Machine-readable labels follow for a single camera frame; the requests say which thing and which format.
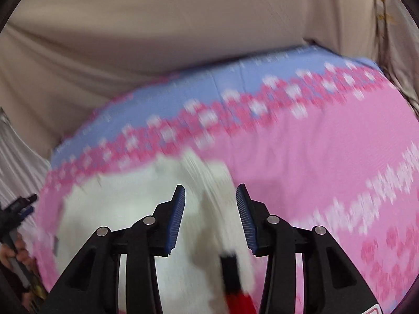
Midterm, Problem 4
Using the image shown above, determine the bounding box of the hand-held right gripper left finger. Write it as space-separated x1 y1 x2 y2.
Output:
42 184 186 314

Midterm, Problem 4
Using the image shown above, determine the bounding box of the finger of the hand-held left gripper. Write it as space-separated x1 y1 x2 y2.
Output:
9 194 38 218

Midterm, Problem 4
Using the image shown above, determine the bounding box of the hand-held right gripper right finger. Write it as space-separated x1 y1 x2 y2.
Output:
236 183 374 314

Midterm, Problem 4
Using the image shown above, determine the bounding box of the white small garment red trim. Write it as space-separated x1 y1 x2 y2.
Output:
55 152 260 314

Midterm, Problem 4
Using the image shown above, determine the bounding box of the person's left hand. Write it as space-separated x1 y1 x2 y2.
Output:
0 235 36 270

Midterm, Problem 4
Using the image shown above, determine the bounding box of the white pleated curtain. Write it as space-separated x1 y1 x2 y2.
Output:
0 107 51 213

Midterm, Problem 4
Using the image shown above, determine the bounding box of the pink and blue printed blanket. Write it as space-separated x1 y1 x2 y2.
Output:
31 46 419 314

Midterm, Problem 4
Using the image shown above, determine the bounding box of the floral cream curtain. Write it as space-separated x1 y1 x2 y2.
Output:
372 0 419 113

